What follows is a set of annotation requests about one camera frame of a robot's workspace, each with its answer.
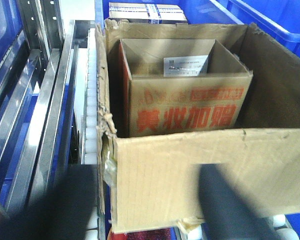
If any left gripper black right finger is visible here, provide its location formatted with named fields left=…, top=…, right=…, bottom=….
left=198, top=164, right=280, bottom=240

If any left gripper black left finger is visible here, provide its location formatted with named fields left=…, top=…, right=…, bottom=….
left=0, top=164, right=96, bottom=240

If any large brown cardboard box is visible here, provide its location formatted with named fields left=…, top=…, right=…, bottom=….
left=95, top=19, right=300, bottom=233

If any red printed cardboard box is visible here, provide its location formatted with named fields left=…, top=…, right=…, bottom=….
left=118, top=38, right=253, bottom=137

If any white roller conveyor track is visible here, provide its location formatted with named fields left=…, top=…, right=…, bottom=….
left=81, top=27, right=101, bottom=240

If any white shipping label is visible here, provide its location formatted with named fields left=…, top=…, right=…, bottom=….
left=163, top=55, right=209, bottom=77

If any blue plastic crate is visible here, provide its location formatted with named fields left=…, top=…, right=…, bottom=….
left=95, top=0, right=300, bottom=57

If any taped cardboard box far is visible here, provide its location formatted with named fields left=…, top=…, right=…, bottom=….
left=108, top=2, right=188, bottom=24

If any metal shelf rail frame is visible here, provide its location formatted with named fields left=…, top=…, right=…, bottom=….
left=0, top=0, right=96, bottom=220

